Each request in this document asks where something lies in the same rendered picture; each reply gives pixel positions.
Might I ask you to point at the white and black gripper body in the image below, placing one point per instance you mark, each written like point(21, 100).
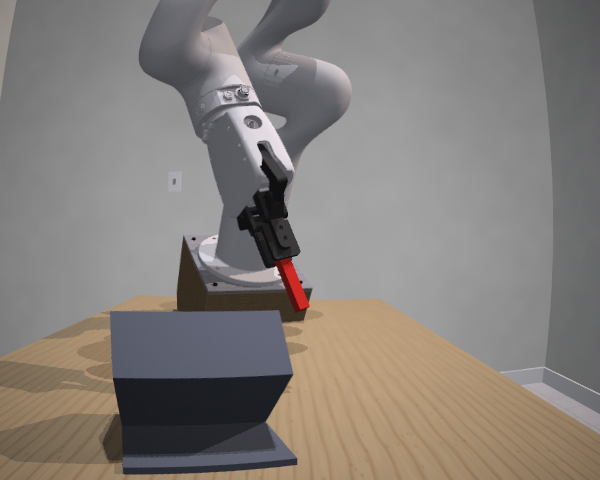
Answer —
point(231, 138)

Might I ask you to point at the red rectangular peg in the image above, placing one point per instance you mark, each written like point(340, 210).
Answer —
point(292, 284)

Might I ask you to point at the dark grey sloped panel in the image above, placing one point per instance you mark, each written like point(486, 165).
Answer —
point(194, 390)

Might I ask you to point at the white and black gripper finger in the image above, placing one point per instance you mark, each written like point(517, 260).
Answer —
point(277, 231)
point(253, 225)

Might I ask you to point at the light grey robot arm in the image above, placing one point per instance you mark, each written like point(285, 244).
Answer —
point(207, 71)

